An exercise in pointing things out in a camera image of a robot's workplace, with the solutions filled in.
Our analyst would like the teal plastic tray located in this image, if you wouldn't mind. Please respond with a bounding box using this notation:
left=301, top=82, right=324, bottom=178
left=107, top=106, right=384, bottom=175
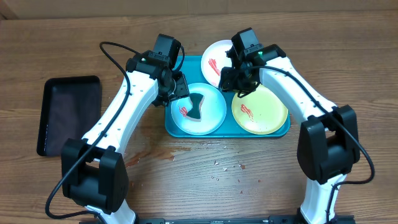
left=165, top=55, right=290, bottom=138

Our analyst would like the black rectangular tray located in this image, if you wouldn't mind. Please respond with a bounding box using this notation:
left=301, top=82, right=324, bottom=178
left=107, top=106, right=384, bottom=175
left=36, top=75, right=102, bottom=157

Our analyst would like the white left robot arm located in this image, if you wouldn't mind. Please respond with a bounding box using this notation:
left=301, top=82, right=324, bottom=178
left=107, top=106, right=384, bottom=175
left=57, top=48, right=189, bottom=223

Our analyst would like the light blue plate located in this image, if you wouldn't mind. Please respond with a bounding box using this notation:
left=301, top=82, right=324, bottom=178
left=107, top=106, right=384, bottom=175
left=171, top=83, right=227, bottom=136

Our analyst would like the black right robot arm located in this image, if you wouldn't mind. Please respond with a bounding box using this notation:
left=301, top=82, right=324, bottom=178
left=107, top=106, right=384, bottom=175
left=219, top=44, right=361, bottom=223

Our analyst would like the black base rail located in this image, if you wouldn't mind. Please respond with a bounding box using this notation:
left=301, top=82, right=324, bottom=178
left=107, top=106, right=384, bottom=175
left=79, top=214, right=356, bottom=224

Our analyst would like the white plate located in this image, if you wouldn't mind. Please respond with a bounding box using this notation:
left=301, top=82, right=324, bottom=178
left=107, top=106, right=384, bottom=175
left=201, top=40, right=233, bottom=88

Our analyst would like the yellow green plate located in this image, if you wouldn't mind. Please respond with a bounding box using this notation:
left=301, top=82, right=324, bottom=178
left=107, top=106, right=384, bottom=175
left=231, top=85, right=289, bottom=135

